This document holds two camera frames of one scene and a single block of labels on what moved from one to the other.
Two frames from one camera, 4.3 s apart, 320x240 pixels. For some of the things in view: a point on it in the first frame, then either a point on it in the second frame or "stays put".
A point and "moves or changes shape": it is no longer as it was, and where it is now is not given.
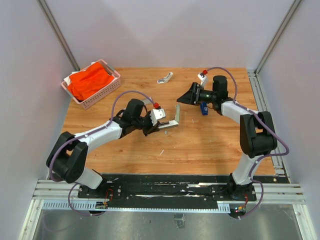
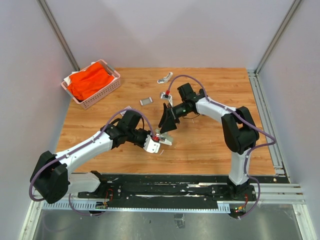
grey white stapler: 174,123 moves or changes shape
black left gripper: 152,128 to 146,133
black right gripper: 192,96 to 169,119
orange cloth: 82,84 stays put
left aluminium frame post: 46,10 stays put
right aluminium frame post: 286,20 stays put
